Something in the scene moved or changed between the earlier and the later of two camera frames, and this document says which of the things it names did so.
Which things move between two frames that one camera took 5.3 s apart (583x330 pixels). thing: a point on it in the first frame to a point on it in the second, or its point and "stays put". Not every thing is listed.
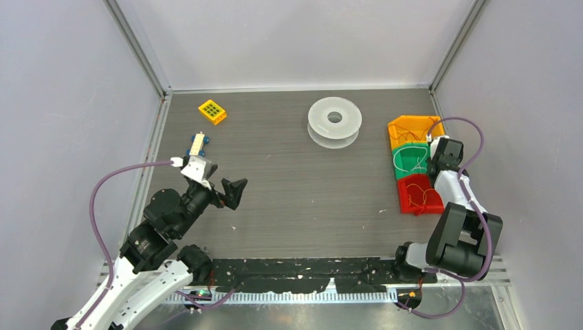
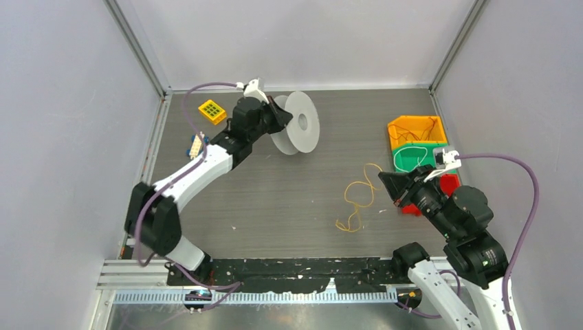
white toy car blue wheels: [196, 147] stays put
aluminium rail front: [498, 270] stays put
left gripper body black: [200, 197] to [265, 126]
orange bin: [405, 128] stays put
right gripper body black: [434, 161] to [425, 195]
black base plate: [348, 274] stays put
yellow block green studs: [212, 111] stays put
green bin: [411, 159] stays put
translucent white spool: [334, 122] to [301, 133]
